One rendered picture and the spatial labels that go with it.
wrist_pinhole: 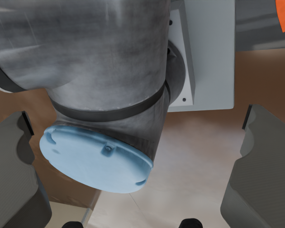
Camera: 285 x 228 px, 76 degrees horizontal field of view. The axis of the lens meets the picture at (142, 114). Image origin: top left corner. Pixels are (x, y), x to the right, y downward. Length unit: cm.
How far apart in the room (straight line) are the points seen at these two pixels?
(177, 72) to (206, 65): 15
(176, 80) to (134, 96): 20
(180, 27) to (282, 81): 129
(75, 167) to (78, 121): 8
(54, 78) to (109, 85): 5
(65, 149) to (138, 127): 9
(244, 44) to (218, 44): 92
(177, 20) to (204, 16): 10
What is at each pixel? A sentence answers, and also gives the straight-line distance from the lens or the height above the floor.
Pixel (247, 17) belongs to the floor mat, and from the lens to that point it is 136.
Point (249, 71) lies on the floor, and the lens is 152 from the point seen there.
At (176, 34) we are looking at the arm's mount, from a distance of 39.
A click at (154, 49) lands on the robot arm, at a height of 115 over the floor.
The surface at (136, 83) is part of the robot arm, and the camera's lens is 18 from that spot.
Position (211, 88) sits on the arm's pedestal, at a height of 85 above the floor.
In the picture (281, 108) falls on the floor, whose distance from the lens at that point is 177.
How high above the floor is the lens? 131
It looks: 45 degrees down
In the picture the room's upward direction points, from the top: 158 degrees counter-clockwise
